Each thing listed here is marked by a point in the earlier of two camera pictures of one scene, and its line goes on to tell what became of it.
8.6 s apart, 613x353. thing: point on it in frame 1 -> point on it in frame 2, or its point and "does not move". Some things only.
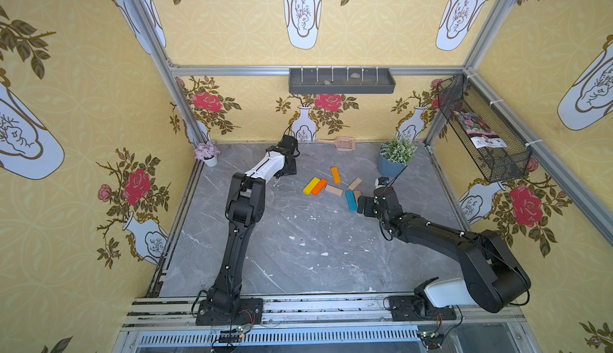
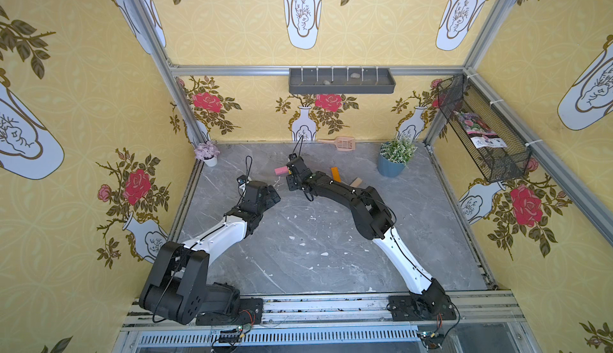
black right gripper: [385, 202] -> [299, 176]
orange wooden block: [336, 176] does not move
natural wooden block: [355, 184] does not move
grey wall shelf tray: [338, 81] does not move
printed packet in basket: [480, 133] does not move
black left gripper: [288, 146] -> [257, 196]
